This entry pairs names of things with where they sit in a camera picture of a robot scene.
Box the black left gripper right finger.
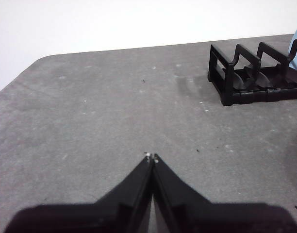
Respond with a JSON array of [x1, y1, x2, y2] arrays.
[[152, 152, 297, 233]]

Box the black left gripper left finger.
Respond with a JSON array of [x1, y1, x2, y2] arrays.
[[2, 152, 154, 233]]

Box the black plate rack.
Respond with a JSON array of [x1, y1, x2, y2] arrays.
[[207, 41, 297, 107]]

